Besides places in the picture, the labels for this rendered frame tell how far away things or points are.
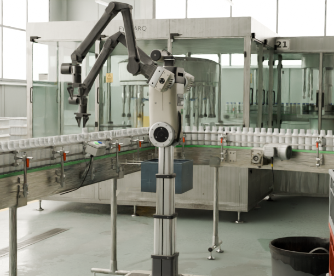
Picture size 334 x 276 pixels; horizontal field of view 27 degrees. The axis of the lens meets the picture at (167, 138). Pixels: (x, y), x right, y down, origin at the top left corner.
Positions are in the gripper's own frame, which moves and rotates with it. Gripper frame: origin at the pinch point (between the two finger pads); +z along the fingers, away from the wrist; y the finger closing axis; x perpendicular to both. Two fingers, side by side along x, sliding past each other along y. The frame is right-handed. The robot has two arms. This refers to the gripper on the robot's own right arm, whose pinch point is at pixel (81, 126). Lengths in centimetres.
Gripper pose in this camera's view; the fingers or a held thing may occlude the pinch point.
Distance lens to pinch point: 471.5
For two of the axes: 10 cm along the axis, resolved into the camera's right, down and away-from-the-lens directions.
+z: -0.7, 9.9, 0.8
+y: -9.5, -0.9, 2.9
